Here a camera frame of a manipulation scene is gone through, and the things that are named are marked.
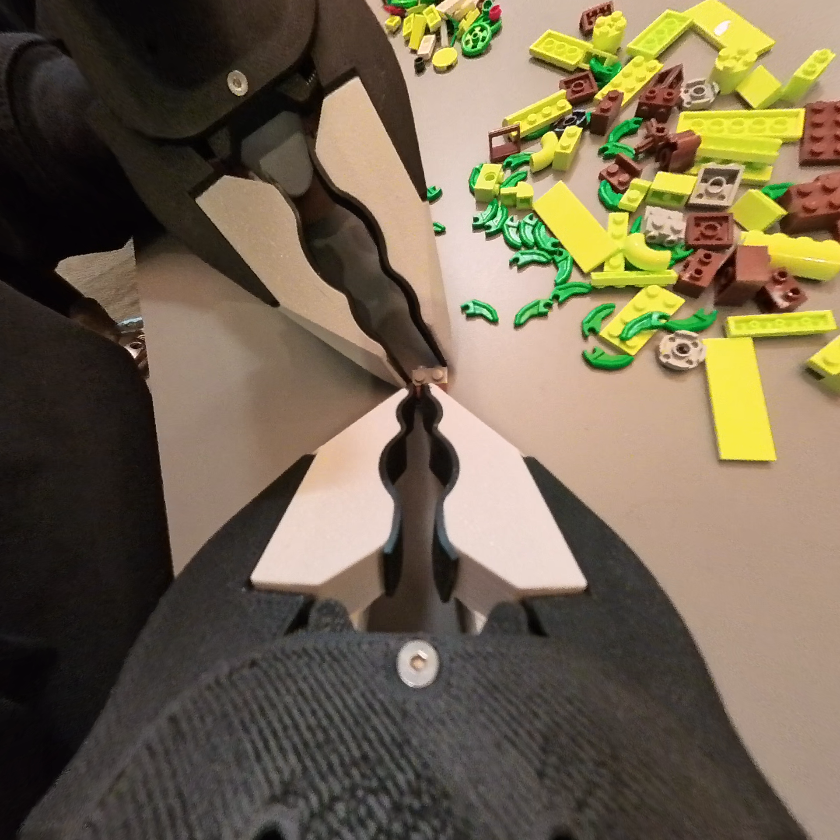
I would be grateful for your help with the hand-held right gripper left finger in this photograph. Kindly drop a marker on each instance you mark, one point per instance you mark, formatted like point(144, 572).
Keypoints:
point(321, 525)

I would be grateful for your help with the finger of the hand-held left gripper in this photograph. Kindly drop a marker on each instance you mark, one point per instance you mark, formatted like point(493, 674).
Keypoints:
point(380, 170)
point(262, 236)

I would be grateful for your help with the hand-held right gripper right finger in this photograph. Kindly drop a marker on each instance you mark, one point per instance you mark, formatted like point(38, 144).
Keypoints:
point(518, 525)

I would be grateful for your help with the small grey toy brick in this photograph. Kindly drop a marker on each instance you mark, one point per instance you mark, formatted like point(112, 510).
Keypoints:
point(430, 376)

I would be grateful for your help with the person's left forearm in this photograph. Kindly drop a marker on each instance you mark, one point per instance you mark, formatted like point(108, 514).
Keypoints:
point(46, 184)

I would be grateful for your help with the heap of small mixed pieces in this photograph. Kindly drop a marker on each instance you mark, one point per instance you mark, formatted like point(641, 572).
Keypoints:
point(446, 60)

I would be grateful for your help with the pile of green leaf pieces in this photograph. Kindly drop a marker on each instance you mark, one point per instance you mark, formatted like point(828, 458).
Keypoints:
point(610, 359)

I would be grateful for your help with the grey round toy plate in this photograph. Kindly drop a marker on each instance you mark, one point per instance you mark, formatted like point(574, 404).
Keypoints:
point(669, 351)

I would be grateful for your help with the pile of lime toy bricks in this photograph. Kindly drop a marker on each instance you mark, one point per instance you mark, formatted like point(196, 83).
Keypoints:
point(738, 400)

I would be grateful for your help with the person's black clothing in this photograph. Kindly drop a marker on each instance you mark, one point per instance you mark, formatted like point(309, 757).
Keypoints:
point(65, 492)

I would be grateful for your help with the grey round toy brick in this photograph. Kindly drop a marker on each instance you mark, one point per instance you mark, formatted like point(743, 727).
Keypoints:
point(689, 98)

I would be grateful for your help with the grey square toy plate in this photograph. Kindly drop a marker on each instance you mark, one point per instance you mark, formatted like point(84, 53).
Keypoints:
point(699, 197)

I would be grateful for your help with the metal chair bracket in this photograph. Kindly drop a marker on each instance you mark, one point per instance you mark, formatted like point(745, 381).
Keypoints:
point(136, 348)

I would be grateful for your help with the grey bracket toy brick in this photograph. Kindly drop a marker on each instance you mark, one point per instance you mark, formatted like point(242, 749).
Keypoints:
point(659, 226)

